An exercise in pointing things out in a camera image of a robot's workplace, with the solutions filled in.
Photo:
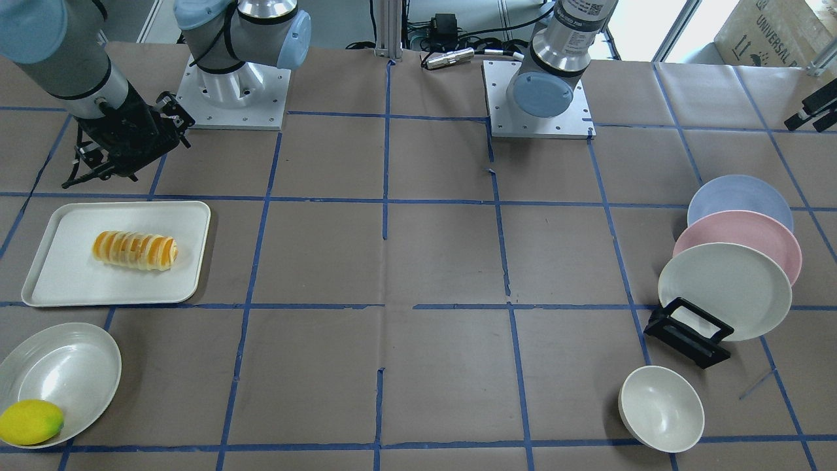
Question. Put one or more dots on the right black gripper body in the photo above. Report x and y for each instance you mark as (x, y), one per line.
(115, 135)

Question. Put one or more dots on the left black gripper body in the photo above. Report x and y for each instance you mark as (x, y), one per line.
(813, 106)

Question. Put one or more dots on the orange striped bread roll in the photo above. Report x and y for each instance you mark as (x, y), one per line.
(136, 250)

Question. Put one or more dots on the blue plate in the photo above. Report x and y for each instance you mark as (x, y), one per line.
(739, 192)

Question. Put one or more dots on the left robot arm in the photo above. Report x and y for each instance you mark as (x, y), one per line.
(563, 35)

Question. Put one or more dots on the pink plate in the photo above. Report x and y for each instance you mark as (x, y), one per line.
(752, 229)

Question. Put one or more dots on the cream plate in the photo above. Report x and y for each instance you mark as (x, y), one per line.
(738, 285)

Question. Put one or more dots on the cardboard box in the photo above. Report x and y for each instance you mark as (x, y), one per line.
(776, 33)

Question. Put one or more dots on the white tray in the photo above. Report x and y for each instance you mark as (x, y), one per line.
(64, 272)

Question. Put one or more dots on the white oval dish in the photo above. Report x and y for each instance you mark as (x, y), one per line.
(75, 366)

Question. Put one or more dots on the black dish rack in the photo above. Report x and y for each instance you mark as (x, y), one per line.
(703, 351)

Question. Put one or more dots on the yellow lemon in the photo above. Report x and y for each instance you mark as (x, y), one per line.
(31, 422)

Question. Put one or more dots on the black power adapter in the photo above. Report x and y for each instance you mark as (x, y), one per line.
(443, 31)

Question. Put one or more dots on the cream bowl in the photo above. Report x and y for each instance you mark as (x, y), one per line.
(661, 409)

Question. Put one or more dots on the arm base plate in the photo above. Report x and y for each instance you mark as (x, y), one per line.
(261, 104)
(532, 104)

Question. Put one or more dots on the aluminium frame post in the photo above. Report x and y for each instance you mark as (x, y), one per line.
(389, 26)

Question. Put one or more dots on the silver cable connector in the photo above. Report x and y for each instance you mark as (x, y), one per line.
(438, 60)

